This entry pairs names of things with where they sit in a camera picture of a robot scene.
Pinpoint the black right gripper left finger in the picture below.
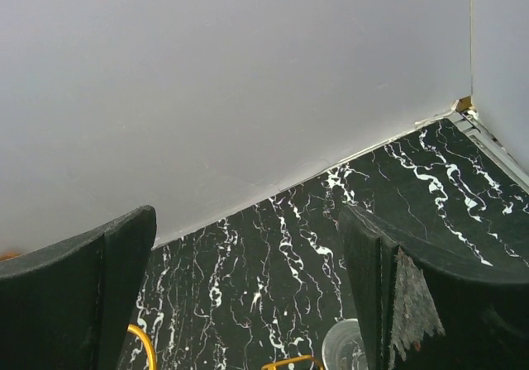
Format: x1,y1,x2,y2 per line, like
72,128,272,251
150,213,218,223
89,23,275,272
1,206,157,369

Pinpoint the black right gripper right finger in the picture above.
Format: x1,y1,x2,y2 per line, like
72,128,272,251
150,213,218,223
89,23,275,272
338,206,528,369

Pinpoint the gold wire glass rack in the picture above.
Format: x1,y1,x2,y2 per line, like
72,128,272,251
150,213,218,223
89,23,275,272
127,325,326,370

